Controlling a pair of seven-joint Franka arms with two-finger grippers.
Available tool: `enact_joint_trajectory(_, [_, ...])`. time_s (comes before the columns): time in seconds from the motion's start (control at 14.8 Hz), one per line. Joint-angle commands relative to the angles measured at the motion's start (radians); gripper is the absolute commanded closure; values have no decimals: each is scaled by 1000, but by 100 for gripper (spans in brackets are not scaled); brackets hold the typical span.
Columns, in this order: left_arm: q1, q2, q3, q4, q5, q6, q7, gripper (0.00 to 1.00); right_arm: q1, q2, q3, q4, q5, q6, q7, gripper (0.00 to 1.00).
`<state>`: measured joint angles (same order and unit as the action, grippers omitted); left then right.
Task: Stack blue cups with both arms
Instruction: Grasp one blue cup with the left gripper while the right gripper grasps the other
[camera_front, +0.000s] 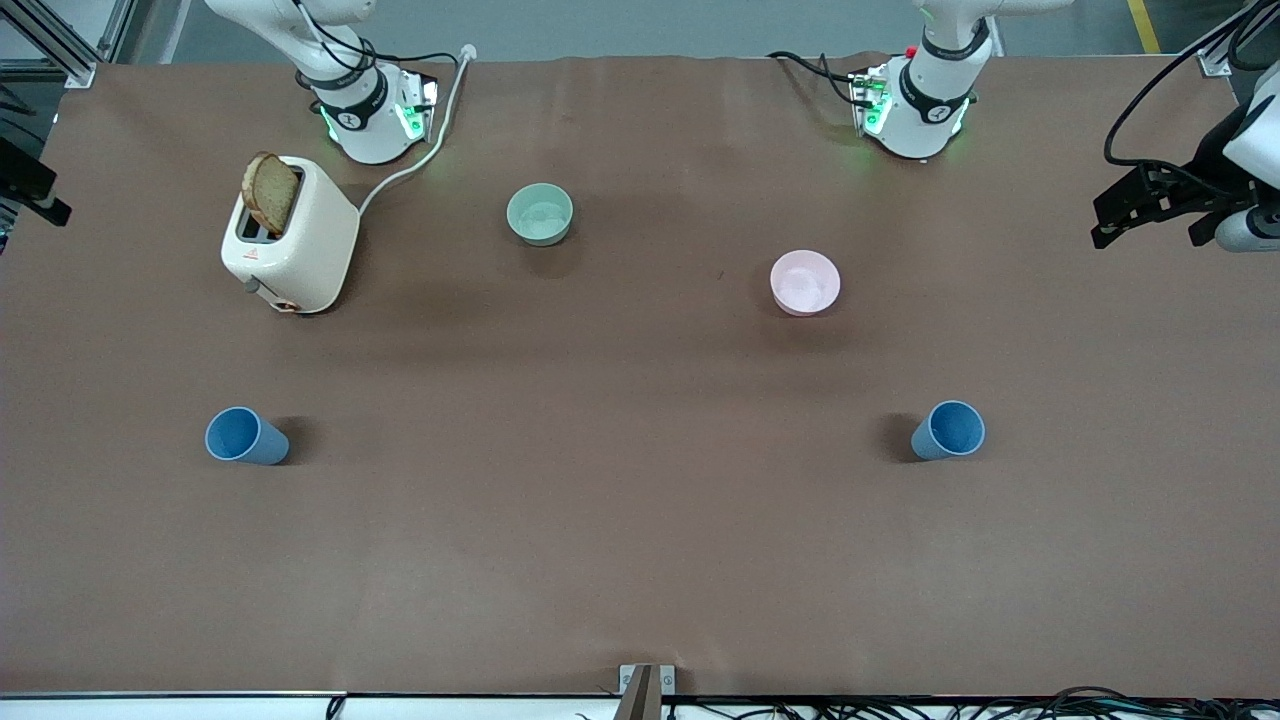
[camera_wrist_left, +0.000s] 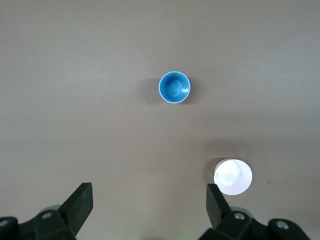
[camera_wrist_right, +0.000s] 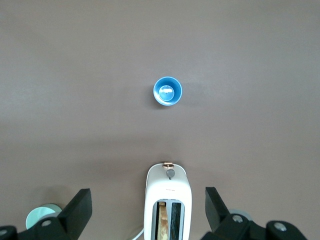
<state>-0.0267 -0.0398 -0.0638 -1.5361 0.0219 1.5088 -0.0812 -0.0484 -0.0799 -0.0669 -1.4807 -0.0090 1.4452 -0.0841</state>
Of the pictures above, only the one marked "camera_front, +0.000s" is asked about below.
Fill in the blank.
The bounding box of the blue plastic cup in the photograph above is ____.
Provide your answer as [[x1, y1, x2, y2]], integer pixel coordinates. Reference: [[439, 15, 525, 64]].
[[909, 399, 987, 463], [204, 405, 292, 467]]

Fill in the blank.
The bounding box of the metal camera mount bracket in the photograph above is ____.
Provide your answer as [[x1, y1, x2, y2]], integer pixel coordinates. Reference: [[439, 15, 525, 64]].
[[617, 663, 678, 720]]

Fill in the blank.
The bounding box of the mint green bowl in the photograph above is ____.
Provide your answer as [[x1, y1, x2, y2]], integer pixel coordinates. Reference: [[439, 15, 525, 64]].
[[505, 182, 576, 248]]

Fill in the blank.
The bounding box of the brown bread slice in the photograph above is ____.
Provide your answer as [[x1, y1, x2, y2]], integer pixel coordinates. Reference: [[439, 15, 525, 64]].
[[241, 151, 302, 239]]

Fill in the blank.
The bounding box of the black left arm base cable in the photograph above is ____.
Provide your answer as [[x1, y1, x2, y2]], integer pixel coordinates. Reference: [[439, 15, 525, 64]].
[[766, 49, 876, 109]]

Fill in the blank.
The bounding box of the white toaster power cable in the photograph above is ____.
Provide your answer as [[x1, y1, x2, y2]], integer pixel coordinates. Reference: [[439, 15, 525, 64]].
[[357, 43, 478, 215]]

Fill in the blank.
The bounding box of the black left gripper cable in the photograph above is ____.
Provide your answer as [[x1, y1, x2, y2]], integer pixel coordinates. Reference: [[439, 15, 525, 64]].
[[1103, 0, 1280, 173]]

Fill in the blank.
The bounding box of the pale pink bowl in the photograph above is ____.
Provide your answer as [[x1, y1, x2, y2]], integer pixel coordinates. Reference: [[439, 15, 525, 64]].
[[769, 249, 842, 318]]

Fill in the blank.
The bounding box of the aluminium frame profile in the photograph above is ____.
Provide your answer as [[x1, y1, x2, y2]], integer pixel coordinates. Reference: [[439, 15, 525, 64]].
[[1192, 0, 1280, 79], [0, 0, 138, 91]]

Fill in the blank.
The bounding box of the cream white toaster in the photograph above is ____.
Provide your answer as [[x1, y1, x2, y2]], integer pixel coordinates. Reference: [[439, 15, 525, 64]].
[[220, 155, 361, 317]]

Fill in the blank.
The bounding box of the brown table cover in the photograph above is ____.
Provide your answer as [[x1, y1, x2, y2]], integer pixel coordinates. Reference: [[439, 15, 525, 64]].
[[0, 50, 1280, 699]]

